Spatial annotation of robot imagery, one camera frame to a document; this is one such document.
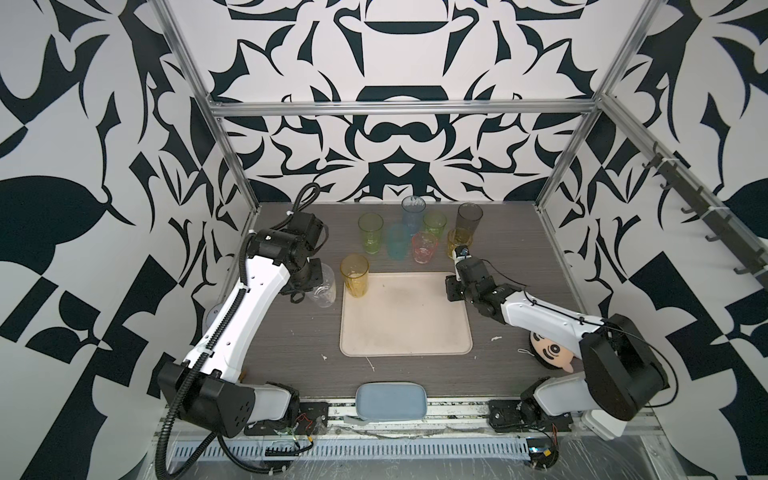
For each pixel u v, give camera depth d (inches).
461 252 31.4
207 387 14.8
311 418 28.9
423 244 40.6
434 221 42.1
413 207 41.4
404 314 36.7
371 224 38.2
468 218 39.2
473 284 26.9
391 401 29.0
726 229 21.6
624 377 16.9
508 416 29.3
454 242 42.4
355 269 37.2
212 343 15.8
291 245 19.6
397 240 39.9
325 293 26.6
